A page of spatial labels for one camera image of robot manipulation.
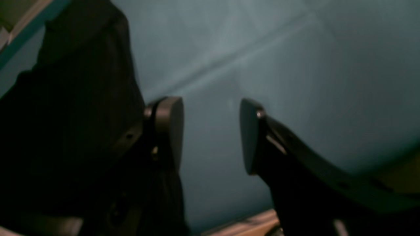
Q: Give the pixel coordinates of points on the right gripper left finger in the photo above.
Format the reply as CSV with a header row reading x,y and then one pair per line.
x,y
150,197

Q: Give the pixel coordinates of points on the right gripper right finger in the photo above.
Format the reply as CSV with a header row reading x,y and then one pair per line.
x,y
311,196

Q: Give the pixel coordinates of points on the black T-shirt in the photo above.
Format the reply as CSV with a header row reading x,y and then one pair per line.
x,y
64,122

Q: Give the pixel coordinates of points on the teal table cloth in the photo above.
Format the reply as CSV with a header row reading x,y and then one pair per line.
x,y
342,75

